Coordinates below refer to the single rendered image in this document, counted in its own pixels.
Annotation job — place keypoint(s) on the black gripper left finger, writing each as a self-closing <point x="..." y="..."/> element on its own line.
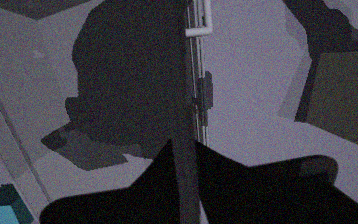
<point x="152" y="198"/>

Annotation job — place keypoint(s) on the light blue cube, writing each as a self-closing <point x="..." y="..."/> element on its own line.
<point x="12" y="208"/>

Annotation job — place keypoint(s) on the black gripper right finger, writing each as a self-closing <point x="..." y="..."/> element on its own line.
<point x="228" y="188"/>

